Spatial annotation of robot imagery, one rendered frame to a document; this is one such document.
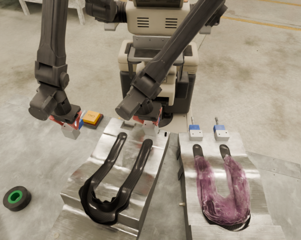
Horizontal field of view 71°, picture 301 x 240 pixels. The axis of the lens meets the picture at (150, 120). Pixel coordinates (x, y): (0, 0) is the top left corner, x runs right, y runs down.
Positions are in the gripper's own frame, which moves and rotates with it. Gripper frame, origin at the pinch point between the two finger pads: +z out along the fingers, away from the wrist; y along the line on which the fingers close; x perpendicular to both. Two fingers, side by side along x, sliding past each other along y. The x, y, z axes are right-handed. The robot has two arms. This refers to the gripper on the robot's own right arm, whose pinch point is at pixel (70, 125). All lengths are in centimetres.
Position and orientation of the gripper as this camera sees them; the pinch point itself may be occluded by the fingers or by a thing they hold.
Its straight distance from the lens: 86.2
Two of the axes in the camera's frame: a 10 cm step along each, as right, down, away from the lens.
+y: 9.5, 2.4, -2.1
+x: 3.1, -7.2, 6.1
